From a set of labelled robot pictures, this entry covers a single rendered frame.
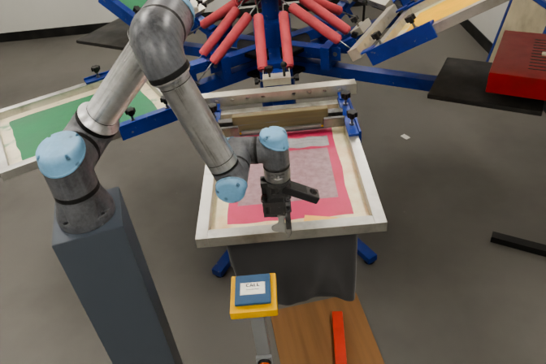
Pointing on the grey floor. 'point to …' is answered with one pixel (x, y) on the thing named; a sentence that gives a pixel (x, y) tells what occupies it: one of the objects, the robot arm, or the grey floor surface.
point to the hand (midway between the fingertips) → (289, 228)
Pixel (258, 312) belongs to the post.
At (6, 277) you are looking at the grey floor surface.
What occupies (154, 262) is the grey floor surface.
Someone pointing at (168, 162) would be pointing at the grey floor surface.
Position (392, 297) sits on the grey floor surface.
